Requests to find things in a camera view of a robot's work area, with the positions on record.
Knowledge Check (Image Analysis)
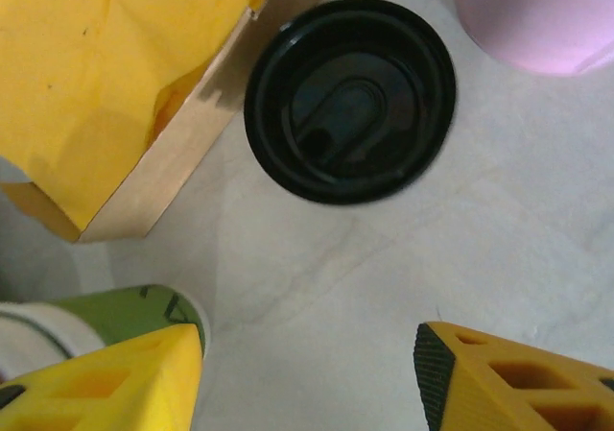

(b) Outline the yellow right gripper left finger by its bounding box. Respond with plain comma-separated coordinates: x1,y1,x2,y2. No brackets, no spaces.
0,323,205,431

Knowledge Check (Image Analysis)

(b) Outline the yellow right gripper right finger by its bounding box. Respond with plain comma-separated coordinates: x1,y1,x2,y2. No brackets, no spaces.
414,322,614,431

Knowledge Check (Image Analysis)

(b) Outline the black plastic cup lid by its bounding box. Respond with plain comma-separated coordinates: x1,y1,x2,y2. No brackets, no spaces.
243,0,458,205

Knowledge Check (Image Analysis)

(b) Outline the cardboard napkin holder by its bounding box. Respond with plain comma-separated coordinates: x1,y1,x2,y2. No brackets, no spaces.
0,0,340,244

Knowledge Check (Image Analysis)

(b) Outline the pink cup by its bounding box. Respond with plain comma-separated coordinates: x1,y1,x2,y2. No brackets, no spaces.
453,0,614,76

